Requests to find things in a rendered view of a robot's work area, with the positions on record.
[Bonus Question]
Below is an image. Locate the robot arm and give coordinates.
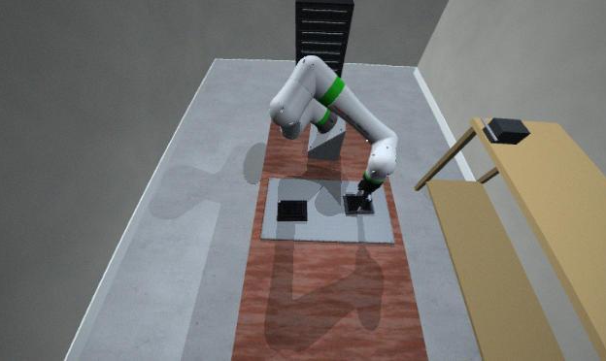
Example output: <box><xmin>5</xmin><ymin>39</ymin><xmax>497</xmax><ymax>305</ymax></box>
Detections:
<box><xmin>269</xmin><ymin>55</ymin><xmax>398</xmax><ymax>190</ymax></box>

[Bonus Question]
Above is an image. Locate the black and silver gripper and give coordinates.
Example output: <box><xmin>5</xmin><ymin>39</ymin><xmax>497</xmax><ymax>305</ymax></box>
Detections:
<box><xmin>355</xmin><ymin>180</ymin><xmax>375</xmax><ymax>212</ymax></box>

